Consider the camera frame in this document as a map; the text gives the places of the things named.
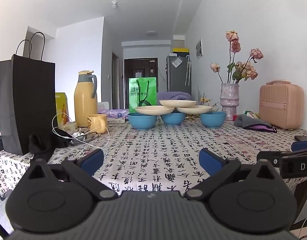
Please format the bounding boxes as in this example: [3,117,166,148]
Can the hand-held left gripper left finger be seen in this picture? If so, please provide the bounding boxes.
[18,148,118,201]

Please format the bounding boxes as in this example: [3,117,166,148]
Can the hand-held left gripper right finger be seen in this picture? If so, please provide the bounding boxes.
[184,148,286,201]

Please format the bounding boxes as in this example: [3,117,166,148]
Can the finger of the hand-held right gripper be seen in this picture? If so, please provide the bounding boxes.
[257,151,284,167]
[291,141,307,153]

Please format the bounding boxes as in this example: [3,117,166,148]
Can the blue bowl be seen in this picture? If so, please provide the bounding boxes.
[160,112,186,126]
[128,112,157,130]
[200,112,227,127]

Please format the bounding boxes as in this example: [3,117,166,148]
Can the cream plate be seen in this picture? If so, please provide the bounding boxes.
[159,100,197,108]
[177,105,213,114]
[135,106,174,116]

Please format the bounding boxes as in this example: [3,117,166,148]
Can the dark eyeglasses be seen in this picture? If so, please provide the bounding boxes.
[70,131,99,145]

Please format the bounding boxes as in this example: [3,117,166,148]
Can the purple cloth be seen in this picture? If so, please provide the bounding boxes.
[248,124,278,133]

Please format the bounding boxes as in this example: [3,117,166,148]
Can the yellow mug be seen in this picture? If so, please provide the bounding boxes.
[87,114,108,134]

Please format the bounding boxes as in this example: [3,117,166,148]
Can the crumpled plastic bag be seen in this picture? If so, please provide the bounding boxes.
[65,121,82,133]

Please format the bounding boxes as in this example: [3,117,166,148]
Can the grey cloth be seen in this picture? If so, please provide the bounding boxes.
[234,114,272,130]

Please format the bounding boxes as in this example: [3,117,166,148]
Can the pink hard case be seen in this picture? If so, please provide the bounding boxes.
[259,80,304,130]

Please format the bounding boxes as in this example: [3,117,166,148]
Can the black cloth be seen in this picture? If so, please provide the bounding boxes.
[28,127,72,161]

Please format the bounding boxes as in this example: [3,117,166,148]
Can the purple tissue pack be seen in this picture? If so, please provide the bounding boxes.
[103,108,130,118]

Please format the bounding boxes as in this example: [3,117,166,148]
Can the yellow thermos jug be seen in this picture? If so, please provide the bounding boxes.
[74,70,98,127]

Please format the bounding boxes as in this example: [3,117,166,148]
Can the yellow flower branch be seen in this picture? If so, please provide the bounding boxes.
[187,87,220,119]

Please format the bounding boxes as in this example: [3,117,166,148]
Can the yellow-green carton box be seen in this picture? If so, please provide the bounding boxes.
[55,92,69,128]

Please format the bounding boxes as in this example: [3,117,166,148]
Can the pink textured vase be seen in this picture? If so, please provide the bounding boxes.
[220,83,240,114]

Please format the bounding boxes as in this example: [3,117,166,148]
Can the purple jacket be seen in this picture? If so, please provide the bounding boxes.
[157,91,192,101]

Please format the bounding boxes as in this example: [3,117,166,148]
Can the black paper bag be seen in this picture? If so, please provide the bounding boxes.
[0,32,57,156]

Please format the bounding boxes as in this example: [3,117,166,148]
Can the grey fridge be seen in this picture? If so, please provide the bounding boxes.
[166,55,192,95]

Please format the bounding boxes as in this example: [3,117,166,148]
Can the dried pink roses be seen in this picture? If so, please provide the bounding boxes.
[210,31,264,84]

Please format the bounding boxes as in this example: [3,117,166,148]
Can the green paper bag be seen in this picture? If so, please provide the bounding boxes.
[129,77,157,114]

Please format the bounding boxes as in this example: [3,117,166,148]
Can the white umbrella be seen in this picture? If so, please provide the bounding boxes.
[185,55,191,86]

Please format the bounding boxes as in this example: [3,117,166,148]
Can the dark brown door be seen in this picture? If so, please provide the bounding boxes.
[124,58,157,108]

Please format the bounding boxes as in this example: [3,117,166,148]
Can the yellow and black box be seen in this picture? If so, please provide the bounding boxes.
[172,47,190,56]

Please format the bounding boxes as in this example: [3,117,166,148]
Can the white cable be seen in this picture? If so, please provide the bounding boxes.
[52,112,121,151]

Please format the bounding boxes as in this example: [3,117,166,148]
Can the white wall panel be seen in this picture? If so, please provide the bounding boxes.
[195,38,204,60]

